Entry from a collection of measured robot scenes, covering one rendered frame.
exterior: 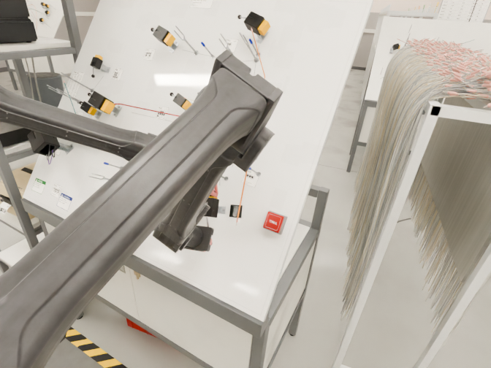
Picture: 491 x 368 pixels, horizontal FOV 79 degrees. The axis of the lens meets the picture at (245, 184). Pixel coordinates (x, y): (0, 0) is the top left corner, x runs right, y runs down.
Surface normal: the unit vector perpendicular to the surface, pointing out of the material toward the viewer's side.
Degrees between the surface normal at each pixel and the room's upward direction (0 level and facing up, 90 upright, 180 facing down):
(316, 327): 0
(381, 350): 0
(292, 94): 53
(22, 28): 90
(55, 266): 36
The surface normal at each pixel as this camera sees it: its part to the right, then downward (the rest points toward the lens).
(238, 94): 0.31, -0.41
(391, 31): -0.23, -0.20
